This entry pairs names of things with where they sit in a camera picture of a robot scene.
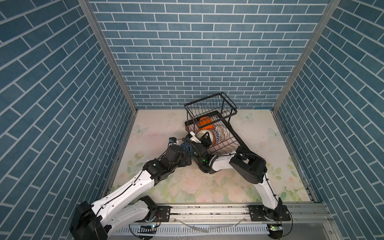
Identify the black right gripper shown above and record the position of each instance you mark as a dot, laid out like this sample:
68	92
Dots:
207	142

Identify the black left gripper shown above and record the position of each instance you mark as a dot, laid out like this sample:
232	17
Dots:
184	161

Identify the blue white patterned bowl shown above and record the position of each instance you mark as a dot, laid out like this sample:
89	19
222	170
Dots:
189	148

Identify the orange patterned cream bowl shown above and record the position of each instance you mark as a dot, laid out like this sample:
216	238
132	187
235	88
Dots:
216	137

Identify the orange plastic bowl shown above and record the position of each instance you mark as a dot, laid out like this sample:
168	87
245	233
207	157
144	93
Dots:
205	123

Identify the plain cream white bowl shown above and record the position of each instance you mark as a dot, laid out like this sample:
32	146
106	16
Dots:
206	136

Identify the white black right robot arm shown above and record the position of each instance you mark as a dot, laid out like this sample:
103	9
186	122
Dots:
252	168

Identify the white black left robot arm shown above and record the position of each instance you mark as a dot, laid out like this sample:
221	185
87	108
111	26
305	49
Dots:
124	206

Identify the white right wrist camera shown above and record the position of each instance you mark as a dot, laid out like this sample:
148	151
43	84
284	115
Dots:
192	137

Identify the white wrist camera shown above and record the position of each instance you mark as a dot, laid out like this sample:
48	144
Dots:
192	137
172	140

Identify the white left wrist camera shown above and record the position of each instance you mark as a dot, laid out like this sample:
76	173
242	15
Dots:
172	140

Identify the black wire dish rack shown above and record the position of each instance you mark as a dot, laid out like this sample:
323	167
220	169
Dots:
220	108

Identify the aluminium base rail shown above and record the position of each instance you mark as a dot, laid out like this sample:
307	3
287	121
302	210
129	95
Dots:
192	220

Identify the aluminium left corner post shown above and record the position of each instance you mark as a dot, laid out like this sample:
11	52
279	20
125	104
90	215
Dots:
93	22

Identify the aluminium corner post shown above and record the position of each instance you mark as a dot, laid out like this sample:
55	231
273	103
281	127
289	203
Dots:
318	30
93	22

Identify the aluminium right corner post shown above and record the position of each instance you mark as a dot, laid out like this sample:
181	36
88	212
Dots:
318	30

